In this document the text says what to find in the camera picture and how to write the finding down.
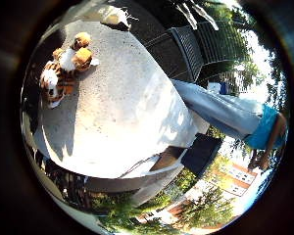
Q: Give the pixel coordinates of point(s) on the pink axolotl plush toy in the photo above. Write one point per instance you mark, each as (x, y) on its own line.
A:
(116, 16)

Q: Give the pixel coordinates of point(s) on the black fabric container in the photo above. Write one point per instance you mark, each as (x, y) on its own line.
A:
(201, 153)

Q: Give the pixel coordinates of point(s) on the black slatted metal chair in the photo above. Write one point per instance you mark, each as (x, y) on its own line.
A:
(179, 52)

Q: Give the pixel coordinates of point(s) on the person in jeans, teal shirt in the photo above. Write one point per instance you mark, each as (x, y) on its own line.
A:
(225, 112)

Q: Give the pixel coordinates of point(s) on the orange and white fox plush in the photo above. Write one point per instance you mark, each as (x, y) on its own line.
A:
(78, 55)

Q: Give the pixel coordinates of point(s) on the striped tiger plush toy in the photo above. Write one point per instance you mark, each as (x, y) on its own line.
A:
(57, 83)

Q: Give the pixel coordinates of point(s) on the red and white building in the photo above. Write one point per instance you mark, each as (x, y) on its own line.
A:
(235, 178)

